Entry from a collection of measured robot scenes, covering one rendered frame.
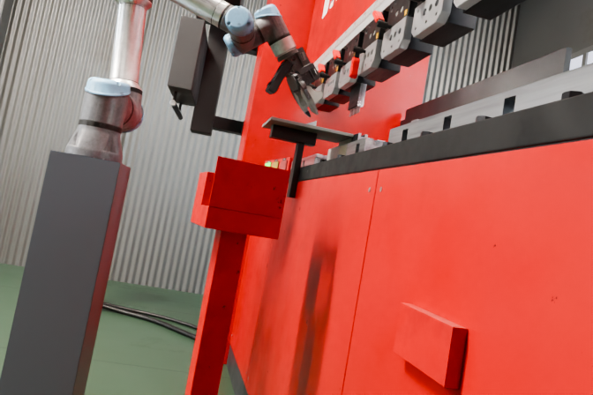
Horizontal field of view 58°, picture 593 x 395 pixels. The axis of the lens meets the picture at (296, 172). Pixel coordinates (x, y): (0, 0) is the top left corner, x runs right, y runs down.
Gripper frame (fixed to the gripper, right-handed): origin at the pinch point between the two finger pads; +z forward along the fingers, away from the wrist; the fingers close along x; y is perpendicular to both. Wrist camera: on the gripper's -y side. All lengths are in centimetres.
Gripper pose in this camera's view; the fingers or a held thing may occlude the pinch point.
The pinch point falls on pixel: (310, 113)
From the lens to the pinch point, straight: 172.3
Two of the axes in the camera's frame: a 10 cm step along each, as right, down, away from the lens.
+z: 4.6, 8.8, 1.4
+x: -3.3, 0.2, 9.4
